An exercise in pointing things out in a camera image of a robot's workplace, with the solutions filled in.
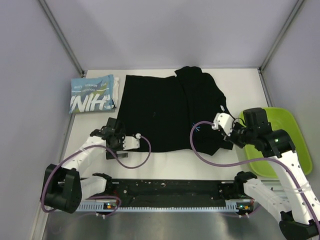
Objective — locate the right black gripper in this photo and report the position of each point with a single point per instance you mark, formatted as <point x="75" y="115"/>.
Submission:
<point x="231" y="138"/>

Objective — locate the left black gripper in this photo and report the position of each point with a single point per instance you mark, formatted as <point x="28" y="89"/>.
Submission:
<point x="121" y="136"/>

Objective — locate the black t shirt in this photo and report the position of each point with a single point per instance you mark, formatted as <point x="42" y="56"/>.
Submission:
<point x="165" y="109"/>

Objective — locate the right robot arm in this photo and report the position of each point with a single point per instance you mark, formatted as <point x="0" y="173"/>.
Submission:
<point x="298" y="216"/>

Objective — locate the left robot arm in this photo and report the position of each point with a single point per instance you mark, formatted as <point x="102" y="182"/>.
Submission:
<point x="64" y="186"/>

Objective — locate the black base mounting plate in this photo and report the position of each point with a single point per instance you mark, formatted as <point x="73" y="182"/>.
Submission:
<point x="174" y="193"/>

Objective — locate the green plastic bin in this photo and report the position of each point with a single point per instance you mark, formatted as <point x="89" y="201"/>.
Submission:
<point x="282" y="119"/>

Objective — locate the folded blue printed t shirt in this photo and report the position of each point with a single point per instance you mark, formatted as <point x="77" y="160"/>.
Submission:
<point x="92" y="95"/>

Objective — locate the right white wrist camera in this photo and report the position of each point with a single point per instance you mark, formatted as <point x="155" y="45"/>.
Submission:
<point x="223" y="122"/>

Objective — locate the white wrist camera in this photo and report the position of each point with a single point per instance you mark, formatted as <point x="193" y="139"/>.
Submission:
<point x="131" y="142"/>
<point x="223" y="122"/>

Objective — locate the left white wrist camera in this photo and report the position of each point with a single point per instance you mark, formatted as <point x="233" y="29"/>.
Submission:
<point x="131" y="142"/>

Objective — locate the light blue cable duct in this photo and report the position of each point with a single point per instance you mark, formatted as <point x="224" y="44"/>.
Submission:
<point x="107" y="207"/>

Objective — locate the left aluminium frame post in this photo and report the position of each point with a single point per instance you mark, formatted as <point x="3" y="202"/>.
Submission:
<point x="61" y="37"/>

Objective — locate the aluminium frame post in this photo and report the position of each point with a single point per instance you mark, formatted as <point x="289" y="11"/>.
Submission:
<point x="282" y="33"/>
<point x="61" y="37"/>

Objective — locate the right aluminium frame post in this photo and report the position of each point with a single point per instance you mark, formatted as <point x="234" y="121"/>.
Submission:
<point x="282" y="33"/>

